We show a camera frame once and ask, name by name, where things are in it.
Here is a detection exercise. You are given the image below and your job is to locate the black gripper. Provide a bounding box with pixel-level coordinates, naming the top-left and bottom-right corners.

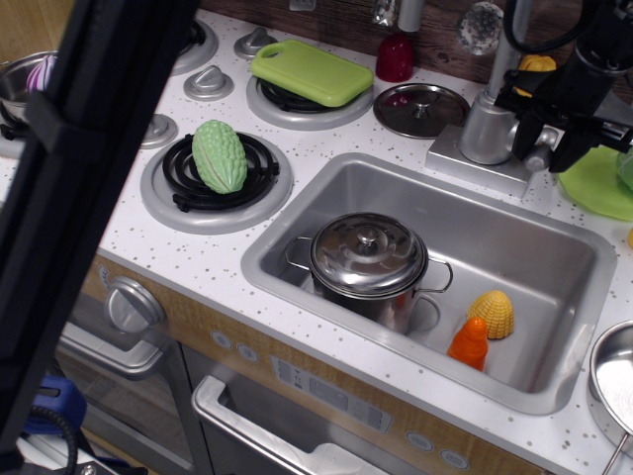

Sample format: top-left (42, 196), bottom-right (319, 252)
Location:
top-left (496, 1), bottom-right (632, 173)

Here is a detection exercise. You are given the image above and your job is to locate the silver faucet lever handle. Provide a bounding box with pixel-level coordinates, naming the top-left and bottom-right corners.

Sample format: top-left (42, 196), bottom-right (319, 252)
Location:
top-left (523, 127), bottom-right (559, 172)

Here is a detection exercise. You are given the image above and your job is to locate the green plastic plate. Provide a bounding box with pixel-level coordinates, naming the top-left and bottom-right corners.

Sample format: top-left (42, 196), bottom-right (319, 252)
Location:
top-left (559, 146), bottom-right (632, 222)

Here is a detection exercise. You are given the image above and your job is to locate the silver toy faucet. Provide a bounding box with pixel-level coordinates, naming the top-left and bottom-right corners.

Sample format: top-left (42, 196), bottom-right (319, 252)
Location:
top-left (425, 0), bottom-right (563, 199)

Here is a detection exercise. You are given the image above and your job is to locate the yellow toy object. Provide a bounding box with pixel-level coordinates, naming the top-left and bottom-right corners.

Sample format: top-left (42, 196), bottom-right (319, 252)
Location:
top-left (513, 54), bottom-right (558, 98)

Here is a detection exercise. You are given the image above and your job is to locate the green toy vegetable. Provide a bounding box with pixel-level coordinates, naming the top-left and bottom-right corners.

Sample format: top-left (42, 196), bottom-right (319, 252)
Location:
top-left (616, 148), bottom-right (633, 190)

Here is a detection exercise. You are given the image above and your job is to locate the flat steel pot lid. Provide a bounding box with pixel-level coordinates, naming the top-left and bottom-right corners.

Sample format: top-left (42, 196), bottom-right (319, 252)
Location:
top-left (373, 83), bottom-right (470, 140)

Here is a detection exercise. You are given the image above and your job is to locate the dark red toy cup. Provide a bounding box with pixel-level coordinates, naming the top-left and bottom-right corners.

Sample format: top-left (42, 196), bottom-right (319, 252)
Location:
top-left (375, 33), bottom-right (413, 83)

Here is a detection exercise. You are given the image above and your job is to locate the yellow toy corn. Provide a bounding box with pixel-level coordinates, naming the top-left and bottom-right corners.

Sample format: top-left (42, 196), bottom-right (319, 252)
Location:
top-left (466, 290), bottom-right (514, 339)

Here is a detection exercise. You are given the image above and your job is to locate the hanging silver utensil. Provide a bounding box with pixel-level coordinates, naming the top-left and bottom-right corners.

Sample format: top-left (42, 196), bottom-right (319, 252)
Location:
top-left (372, 0), bottom-right (398, 27)

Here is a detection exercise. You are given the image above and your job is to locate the orange toy bottle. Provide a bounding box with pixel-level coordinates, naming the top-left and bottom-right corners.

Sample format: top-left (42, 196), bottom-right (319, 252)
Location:
top-left (446, 317), bottom-right (489, 371)

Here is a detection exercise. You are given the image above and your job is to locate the steel pot with lid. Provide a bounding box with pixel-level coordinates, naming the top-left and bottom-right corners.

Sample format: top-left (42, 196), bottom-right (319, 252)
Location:
top-left (285, 212), bottom-right (454, 334)

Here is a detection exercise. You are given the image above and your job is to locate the steel pan at right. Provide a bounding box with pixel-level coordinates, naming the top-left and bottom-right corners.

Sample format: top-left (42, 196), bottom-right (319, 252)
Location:
top-left (587, 321), bottom-right (632, 474)

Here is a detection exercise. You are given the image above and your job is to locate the green cutting board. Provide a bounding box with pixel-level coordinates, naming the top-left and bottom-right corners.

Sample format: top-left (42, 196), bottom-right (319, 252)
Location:
top-left (250, 40), bottom-right (374, 108)

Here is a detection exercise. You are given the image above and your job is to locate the rear black stove burner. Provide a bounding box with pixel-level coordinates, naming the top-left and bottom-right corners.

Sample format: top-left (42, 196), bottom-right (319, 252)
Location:
top-left (257, 79), bottom-right (336, 114)

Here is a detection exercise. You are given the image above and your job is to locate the black stove burner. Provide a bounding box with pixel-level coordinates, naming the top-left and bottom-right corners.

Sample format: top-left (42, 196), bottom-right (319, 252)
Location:
top-left (161, 123), bottom-right (280, 212)
top-left (1, 109), bottom-right (30, 141)
top-left (257, 79), bottom-right (336, 114)

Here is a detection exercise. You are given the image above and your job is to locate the silver stove knob rear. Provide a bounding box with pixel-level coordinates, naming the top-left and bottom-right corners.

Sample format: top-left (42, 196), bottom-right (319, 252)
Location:
top-left (233, 27), bottom-right (277, 60)

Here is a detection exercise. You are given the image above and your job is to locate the silver stove knob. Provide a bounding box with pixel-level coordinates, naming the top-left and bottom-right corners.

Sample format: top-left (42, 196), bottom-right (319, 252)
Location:
top-left (140, 114), bottom-right (178, 149)
top-left (233, 27), bottom-right (277, 60)
top-left (183, 65), bottom-right (234, 102)

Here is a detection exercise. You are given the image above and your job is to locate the green toy bitter gourd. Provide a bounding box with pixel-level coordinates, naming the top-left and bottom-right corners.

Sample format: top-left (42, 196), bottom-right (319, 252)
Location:
top-left (192, 120), bottom-right (247, 194)

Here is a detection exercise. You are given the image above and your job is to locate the far left stove burner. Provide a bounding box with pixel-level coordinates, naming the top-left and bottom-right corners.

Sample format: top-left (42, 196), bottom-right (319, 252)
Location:
top-left (179, 21), bottom-right (207, 55)

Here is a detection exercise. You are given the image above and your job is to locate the front black stove burner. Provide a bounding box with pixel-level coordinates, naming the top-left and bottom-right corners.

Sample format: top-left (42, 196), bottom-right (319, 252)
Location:
top-left (161, 123), bottom-right (280, 212)

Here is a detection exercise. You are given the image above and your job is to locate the silver stove knob front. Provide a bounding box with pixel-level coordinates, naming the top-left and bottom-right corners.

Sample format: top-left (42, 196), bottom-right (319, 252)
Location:
top-left (140, 114), bottom-right (178, 149)

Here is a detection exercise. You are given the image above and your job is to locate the silver oven dial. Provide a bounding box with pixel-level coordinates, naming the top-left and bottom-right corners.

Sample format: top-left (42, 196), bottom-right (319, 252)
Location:
top-left (104, 276), bottom-right (166, 333)

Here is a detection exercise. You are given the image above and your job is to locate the purple white toy onion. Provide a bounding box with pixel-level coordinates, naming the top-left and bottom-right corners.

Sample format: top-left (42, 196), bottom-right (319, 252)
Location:
top-left (26, 54), bottom-right (57, 92)

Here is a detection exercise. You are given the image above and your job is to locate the steel bowl on stove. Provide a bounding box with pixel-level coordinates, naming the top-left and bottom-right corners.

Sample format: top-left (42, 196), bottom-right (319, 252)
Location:
top-left (1, 50), bottom-right (57, 123)

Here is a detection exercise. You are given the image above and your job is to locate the left black stove burner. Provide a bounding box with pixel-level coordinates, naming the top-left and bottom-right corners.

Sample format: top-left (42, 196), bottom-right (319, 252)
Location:
top-left (1, 109), bottom-right (30, 141)

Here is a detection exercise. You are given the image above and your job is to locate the blue object below counter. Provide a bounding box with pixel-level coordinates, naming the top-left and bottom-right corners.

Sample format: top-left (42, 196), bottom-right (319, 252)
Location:
top-left (24, 375), bottom-right (87, 435)

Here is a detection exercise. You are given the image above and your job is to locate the silver dishwasher door handle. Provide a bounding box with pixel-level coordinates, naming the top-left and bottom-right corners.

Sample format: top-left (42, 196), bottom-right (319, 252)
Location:
top-left (192, 376), bottom-right (383, 475)

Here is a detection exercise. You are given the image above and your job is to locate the silver oven door handle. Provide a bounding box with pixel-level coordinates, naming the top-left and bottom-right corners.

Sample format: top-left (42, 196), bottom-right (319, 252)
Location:
top-left (59, 323), bottom-right (164, 381)

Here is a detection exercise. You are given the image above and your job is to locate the black coiled cable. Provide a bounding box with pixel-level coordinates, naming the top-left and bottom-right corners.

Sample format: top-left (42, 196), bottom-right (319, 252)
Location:
top-left (29, 404), bottom-right (79, 475)

